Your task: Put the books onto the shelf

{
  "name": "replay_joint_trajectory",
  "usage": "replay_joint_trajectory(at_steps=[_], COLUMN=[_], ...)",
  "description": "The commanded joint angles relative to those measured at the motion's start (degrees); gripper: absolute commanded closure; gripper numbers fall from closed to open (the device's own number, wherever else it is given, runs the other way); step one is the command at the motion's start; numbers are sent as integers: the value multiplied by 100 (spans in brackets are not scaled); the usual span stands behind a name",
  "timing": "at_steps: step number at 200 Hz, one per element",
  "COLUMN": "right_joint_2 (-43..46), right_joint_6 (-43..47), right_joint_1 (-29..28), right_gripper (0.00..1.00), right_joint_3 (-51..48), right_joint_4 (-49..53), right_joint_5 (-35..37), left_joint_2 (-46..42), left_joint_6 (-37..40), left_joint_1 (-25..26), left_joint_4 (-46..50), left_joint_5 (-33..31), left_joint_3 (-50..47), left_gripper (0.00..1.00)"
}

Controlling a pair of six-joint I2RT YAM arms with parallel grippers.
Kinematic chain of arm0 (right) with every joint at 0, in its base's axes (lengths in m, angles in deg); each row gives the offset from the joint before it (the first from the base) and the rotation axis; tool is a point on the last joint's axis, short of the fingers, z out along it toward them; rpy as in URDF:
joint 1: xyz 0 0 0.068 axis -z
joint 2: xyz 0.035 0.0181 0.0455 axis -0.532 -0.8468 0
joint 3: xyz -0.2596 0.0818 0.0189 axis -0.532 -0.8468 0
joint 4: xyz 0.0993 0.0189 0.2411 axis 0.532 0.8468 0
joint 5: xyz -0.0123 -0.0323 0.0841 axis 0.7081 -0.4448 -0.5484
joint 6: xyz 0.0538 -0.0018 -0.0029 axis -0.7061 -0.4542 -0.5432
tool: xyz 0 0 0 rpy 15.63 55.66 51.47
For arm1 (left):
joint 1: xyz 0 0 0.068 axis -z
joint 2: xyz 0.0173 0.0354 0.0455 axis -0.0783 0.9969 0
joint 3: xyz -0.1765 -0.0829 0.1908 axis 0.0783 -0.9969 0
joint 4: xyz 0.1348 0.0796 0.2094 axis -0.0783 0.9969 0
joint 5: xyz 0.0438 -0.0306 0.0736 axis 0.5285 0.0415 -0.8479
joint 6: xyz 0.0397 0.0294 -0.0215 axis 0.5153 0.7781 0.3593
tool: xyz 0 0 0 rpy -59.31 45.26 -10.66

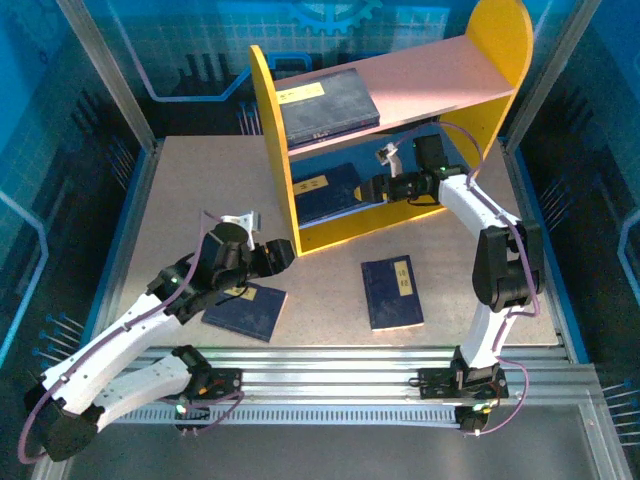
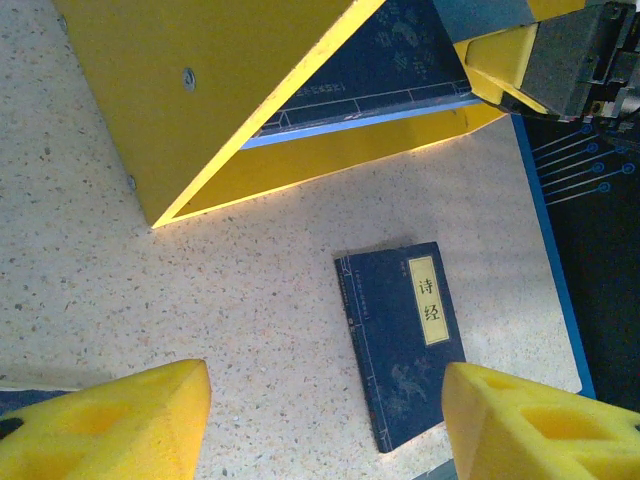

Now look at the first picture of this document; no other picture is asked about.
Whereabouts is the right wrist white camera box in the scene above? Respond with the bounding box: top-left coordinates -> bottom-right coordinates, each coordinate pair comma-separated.
375,141 -> 404,177

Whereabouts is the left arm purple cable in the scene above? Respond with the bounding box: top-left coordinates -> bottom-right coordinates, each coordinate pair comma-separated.
18,209 -> 246,464

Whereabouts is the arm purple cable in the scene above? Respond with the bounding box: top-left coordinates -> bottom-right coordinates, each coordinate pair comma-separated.
18,209 -> 246,464
392,122 -> 542,439

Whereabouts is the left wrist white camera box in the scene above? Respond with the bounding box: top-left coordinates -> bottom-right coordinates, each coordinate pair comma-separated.
218,211 -> 263,250

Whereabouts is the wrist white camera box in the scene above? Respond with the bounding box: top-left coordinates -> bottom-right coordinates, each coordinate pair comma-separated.
218,211 -> 263,250
375,141 -> 404,177

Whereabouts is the slotted grey cable duct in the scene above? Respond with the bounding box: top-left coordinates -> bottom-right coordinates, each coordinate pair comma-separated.
119,403 -> 464,429

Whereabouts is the blue-edged aluminium side rail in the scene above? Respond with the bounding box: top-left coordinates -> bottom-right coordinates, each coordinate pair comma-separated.
74,138 -> 166,364
499,138 -> 590,364

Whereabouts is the yellow two-tier bookshelf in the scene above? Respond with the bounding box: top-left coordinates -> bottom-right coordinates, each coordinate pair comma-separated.
248,0 -> 534,256

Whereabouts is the grey steel platform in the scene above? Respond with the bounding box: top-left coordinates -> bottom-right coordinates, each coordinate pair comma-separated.
29,399 -> 634,480

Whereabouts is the aluminium mounting rail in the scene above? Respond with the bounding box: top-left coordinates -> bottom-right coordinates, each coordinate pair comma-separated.
62,344 -> 601,404

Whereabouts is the aluminium frame post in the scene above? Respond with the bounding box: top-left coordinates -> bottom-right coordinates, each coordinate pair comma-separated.
55,0 -> 157,151
503,0 -> 601,151

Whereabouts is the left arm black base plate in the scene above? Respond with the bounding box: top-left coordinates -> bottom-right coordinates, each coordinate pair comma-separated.
197,367 -> 246,401

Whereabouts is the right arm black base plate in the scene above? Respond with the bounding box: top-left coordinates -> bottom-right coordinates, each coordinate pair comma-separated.
418,367 -> 509,401

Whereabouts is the black connector box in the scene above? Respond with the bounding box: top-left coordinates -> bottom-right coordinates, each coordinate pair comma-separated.
457,404 -> 495,436
173,399 -> 212,434

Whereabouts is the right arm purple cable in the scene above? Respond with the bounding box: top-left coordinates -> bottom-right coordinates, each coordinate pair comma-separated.
392,122 -> 542,439

